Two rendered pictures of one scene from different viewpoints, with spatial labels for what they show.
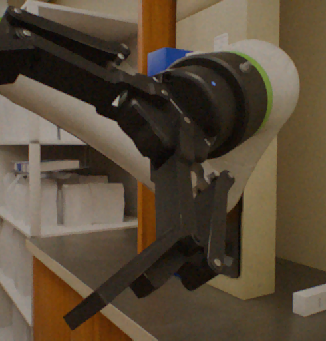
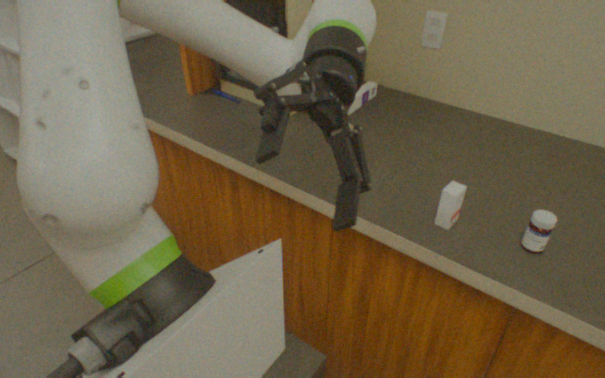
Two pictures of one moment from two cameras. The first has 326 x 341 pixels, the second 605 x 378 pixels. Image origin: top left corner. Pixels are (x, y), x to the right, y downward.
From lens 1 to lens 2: 0.39 m
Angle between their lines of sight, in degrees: 39
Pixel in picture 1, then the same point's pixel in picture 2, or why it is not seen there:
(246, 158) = not seen: hidden behind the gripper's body
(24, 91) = (151, 21)
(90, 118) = (217, 44)
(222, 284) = not seen: hidden behind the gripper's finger
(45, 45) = (289, 100)
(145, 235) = (190, 64)
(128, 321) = (212, 151)
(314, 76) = not seen: outside the picture
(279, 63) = (368, 17)
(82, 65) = (301, 101)
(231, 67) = (356, 56)
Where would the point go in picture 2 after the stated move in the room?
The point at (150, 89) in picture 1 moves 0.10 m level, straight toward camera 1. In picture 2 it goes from (325, 96) to (364, 132)
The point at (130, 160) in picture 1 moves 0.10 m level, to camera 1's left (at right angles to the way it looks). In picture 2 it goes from (253, 75) to (194, 83)
